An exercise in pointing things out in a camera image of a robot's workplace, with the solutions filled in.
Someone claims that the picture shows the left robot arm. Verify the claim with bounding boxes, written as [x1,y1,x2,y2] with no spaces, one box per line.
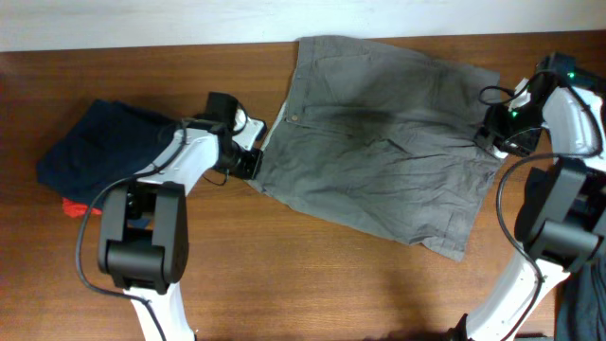
[98,92,267,340]

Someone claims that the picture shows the folded red garment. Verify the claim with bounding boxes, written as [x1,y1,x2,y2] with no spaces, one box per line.
[62,198,88,218]

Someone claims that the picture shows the grey shorts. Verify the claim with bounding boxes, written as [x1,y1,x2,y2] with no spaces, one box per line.
[251,36,502,261]

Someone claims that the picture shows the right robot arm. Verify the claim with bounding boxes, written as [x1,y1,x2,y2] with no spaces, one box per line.
[444,52,605,340]

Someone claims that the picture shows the folded navy blue garment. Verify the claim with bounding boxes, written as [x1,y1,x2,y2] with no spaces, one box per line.
[36,99,177,205]

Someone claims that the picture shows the dark teal garment pile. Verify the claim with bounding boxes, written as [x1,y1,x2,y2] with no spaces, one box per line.
[555,257,605,341]

